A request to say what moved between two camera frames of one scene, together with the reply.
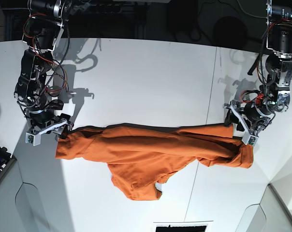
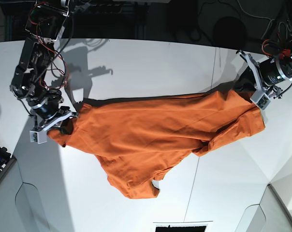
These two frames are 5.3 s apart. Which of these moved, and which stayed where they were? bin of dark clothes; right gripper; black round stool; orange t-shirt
Moved: right gripper; orange t-shirt
Stayed: black round stool; bin of dark clothes
